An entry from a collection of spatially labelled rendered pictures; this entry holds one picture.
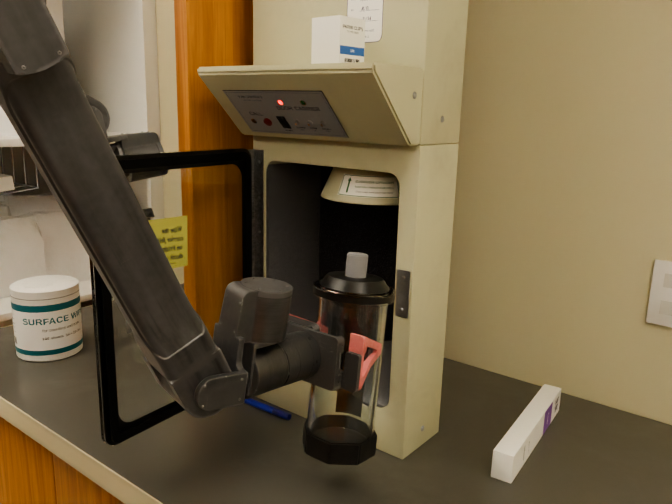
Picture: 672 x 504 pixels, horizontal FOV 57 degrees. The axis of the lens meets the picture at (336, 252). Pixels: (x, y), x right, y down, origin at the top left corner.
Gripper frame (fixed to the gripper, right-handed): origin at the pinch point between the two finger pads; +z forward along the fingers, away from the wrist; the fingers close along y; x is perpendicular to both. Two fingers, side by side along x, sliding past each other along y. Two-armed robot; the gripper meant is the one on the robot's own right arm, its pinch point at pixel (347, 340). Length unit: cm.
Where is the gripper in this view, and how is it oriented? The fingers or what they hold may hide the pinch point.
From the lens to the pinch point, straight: 83.0
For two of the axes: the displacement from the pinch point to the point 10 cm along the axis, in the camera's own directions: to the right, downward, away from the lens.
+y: -7.8, -1.6, 6.0
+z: 6.1, -0.7, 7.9
